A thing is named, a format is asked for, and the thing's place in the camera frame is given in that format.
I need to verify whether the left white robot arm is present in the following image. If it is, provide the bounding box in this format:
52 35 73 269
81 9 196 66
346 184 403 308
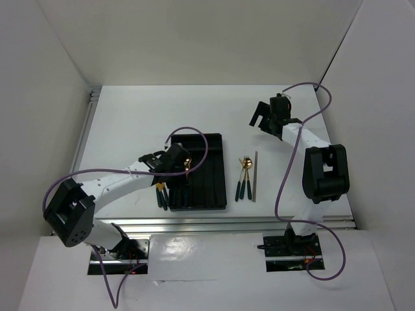
42 155 189 259

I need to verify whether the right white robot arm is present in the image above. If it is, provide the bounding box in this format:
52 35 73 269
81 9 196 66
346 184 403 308
250 93 350 254

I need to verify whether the metal chopstick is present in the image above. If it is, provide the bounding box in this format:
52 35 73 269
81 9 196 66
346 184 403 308
252 154 257 202
252 150 258 202

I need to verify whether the black cutlery tray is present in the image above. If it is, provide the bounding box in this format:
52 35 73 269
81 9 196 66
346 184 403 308
169 133 227 211

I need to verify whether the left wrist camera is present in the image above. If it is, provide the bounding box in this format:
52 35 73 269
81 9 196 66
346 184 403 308
164 143 191 168

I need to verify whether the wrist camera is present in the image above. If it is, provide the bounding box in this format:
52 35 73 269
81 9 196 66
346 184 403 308
164 143 191 168
281 92 291 99

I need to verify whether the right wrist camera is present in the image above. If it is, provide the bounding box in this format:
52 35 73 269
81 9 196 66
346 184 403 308
281 92 291 99

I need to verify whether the gold knife green handle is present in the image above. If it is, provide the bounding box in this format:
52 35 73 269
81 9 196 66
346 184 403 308
156 183 164 207
161 183 169 211

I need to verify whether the aluminium frame rail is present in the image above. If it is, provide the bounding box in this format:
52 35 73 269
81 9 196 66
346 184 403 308
51 84 357 235

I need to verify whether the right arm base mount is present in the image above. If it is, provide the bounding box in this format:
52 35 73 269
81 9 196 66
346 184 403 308
257 235 325 272

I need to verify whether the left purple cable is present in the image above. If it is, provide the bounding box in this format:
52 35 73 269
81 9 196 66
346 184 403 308
42 126 210 309

